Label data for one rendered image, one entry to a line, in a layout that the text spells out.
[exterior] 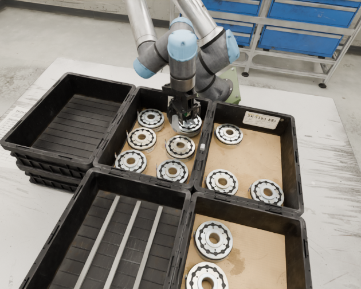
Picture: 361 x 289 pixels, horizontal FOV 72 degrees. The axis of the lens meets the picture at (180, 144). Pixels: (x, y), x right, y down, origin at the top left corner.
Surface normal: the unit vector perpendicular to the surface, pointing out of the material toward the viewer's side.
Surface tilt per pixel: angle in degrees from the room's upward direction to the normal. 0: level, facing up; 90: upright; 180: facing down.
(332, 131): 0
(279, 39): 90
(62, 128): 0
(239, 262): 0
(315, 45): 90
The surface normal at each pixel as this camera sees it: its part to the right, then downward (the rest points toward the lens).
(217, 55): -0.28, 0.58
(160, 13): -0.16, 0.74
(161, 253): 0.06, -0.65
